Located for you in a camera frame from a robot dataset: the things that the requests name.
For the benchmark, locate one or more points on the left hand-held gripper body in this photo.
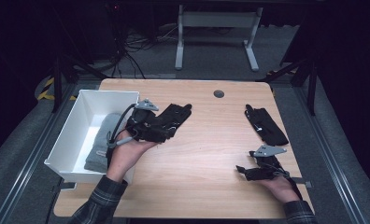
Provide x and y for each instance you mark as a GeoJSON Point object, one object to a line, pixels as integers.
{"type": "Point", "coordinates": [144, 123]}

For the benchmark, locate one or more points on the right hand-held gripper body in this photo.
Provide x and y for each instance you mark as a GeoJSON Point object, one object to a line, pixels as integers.
{"type": "Point", "coordinates": [268, 163]}

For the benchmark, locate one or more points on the grey knitted glove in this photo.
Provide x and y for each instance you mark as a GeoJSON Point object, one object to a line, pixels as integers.
{"type": "Point", "coordinates": [103, 140]}

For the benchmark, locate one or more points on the white box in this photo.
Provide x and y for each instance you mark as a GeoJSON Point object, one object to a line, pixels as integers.
{"type": "Point", "coordinates": [80, 118]}

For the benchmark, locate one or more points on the person's right hand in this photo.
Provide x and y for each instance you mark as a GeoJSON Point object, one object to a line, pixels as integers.
{"type": "Point", "coordinates": [281, 188]}

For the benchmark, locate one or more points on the person's left hand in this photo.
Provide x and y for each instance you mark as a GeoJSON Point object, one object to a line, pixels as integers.
{"type": "Point", "coordinates": [127, 154]}

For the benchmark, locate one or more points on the grey tape strip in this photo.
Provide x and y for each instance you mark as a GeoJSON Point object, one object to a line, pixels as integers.
{"type": "Point", "coordinates": [304, 183]}

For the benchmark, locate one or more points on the grey table grommet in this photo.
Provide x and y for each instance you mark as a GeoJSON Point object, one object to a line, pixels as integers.
{"type": "Point", "coordinates": [219, 94]}

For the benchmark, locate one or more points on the black metal stand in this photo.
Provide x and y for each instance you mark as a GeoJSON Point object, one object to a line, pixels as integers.
{"type": "Point", "coordinates": [58, 81]}
{"type": "Point", "coordinates": [310, 84]}

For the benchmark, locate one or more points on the yellow and black floor tape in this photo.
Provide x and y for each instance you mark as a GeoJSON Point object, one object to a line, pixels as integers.
{"type": "Point", "coordinates": [46, 90]}

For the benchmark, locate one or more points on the white desk frame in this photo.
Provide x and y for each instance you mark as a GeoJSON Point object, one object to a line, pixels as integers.
{"type": "Point", "coordinates": [219, 19]}

